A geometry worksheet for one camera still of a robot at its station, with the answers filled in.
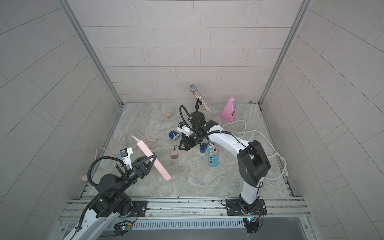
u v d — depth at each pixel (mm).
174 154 877
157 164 639
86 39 823
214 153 850
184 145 714
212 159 846
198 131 628
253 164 455
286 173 842
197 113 1080
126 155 598
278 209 731
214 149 830
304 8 711
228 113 1005
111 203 543
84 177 819
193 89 868
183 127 751
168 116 1078
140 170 587
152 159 631
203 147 868
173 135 960
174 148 913
